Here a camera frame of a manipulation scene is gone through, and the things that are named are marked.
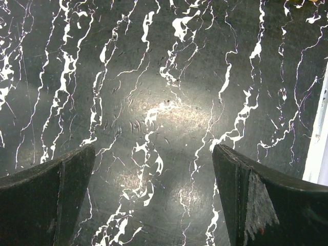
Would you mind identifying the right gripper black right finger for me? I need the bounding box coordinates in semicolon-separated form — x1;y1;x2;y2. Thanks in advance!
212;144;327;245

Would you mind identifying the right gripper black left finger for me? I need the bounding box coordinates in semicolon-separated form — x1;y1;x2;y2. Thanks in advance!
1;144;95;245

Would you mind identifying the yellow shelf unit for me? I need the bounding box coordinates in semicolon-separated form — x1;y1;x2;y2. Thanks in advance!
287;0;319;4

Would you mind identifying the aluminium rail frame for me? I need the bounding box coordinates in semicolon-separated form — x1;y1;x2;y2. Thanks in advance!
302;71;327;186

